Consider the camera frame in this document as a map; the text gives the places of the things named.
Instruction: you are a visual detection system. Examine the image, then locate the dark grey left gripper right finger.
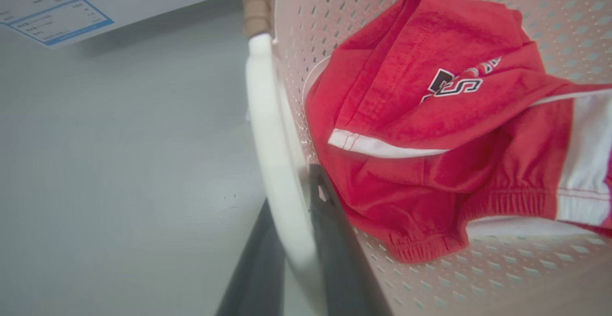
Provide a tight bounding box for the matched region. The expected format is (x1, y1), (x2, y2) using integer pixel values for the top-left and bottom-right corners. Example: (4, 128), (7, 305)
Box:
(308, 163), (393, 316)

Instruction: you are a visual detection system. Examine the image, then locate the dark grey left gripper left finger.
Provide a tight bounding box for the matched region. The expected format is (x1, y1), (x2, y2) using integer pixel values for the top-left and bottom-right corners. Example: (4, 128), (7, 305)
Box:
(215, 199), (287, 316)

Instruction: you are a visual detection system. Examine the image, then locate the red shirt with logo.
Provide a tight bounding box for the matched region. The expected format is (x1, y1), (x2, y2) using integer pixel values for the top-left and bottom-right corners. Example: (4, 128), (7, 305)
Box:
(304, 0), (612, 163)

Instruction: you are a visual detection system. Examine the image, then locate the blue-edged energy label sticker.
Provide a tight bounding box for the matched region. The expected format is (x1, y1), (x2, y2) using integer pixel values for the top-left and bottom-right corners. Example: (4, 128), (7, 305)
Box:
(0, 0), (115, 47)

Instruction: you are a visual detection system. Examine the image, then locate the beige perforated laundry basket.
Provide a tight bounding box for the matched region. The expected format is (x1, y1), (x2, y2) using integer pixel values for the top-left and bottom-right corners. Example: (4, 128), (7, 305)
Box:
(241, 0), (612, 316)

